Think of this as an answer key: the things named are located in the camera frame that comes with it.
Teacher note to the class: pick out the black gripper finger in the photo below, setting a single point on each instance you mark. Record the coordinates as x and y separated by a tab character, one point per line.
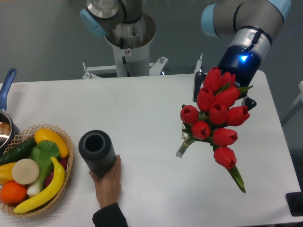
198	81
248	102

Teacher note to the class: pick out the dark blue black gripper body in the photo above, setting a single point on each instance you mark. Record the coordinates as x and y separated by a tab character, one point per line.
241	63

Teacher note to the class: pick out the red tulip bouquet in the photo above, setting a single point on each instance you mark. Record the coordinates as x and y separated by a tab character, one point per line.
213	116

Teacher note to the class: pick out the dark grey ribbed vase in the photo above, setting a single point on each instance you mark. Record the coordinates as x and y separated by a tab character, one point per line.
97	150

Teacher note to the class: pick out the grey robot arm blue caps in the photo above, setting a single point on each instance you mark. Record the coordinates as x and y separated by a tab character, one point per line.
254	24

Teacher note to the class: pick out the black sleeved forearm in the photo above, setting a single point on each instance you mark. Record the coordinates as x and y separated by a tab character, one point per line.
109	216

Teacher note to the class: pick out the person's bare hand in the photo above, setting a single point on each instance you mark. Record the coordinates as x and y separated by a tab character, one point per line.
109	187

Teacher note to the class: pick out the black device at table edge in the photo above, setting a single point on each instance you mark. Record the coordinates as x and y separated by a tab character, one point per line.
295	203

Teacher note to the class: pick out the dark red vegetable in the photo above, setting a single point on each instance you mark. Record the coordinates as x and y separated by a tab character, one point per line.
64	163

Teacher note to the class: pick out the yellow banana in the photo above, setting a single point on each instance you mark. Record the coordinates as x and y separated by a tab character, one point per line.
47	194

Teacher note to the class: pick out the green bok choy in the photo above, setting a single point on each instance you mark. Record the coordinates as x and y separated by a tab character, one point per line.
42	154

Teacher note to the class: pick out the dark green cucumber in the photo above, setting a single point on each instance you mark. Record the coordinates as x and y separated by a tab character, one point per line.
18	152

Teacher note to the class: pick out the yellow bell pepper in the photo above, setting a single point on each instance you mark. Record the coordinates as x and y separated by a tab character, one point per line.
6	173

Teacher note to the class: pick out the orange fruit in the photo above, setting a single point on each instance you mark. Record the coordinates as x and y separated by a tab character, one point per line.
12	192

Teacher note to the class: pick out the woven wicker basket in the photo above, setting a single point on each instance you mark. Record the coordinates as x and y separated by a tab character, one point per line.
69	154

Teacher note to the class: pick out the white frame at right edge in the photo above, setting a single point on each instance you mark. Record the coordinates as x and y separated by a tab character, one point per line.
294	107

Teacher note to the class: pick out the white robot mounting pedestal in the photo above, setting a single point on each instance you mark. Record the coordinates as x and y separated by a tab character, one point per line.
131	46

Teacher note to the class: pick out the blue handled saucepan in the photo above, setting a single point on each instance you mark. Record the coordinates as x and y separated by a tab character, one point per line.
8	130

